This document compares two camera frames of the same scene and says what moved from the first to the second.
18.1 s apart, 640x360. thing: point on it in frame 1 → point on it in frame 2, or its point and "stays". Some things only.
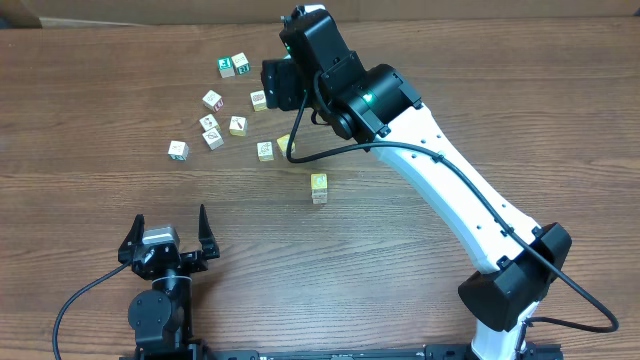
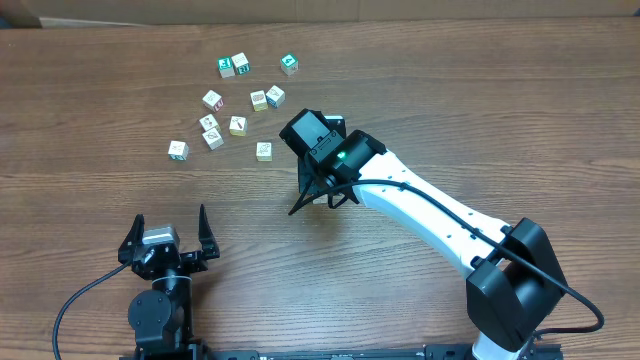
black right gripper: [284, 86] → [310, 186]
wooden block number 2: [213, 138] stays
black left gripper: [208, 245] stays
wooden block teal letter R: [241, 63] stays
